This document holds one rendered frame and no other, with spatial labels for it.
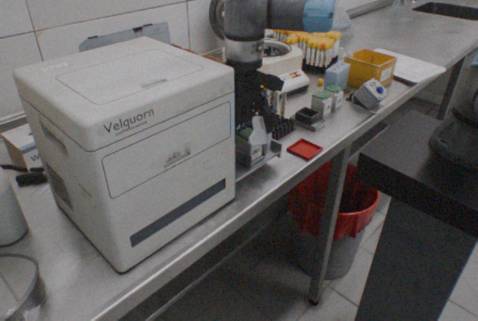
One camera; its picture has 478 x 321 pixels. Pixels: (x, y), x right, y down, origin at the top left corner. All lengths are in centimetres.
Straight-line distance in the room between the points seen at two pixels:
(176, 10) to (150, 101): 84
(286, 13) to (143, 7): 71
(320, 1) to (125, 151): 39
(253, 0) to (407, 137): 51
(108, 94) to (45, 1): 60
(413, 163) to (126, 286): 62
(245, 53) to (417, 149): 46
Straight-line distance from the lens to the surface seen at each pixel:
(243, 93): 72
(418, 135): 98
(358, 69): 133
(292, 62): 128
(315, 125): 106
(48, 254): 77
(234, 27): 67
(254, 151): 81
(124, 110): 53
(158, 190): 63
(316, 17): 64
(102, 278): 70
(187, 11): 139
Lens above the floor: 140
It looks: 32 degrees down
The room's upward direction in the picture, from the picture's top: straight up
